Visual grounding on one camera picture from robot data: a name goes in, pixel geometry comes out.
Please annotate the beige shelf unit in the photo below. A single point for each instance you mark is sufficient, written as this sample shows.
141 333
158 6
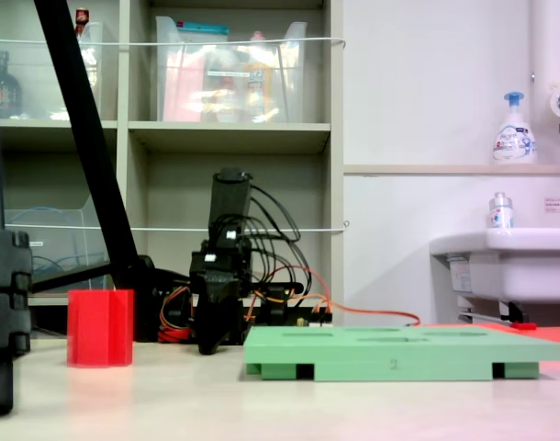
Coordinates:
229 133

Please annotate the white soap pump bottle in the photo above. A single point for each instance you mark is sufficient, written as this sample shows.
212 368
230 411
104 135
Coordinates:
514 138

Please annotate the white sink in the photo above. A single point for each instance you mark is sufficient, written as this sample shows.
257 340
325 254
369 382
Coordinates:
514 271

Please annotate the dark round bottle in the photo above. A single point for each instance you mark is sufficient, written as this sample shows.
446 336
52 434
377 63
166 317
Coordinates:
7 92

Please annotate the thin black tripod strut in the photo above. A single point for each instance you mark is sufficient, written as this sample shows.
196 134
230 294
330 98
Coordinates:
69 278

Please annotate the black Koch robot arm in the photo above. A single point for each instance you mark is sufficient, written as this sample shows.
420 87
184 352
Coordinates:
229 197

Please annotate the white wall pipe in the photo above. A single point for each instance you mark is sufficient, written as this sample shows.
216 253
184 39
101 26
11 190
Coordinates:
544 46

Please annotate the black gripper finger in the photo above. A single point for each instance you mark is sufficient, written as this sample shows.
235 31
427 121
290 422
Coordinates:
213 321

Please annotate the clear bin with bottles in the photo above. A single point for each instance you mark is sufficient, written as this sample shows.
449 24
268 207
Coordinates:
36 82

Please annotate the small clear sanitizer bottle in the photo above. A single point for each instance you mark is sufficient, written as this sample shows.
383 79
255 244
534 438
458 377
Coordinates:
500 213

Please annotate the clear bin with packs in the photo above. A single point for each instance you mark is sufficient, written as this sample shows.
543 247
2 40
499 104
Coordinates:
188 92

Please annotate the green shape hole board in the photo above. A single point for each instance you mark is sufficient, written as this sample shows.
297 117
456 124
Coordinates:
399 353

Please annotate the notched black stack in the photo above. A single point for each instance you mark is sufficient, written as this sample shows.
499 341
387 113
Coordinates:
2 298

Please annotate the red capped bottle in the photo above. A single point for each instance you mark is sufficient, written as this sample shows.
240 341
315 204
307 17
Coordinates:
82 23

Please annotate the thick black tripod leg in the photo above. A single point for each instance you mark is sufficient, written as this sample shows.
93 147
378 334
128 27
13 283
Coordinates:
92 151

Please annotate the red cross columnar block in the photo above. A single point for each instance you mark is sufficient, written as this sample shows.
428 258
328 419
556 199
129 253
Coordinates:
101 328

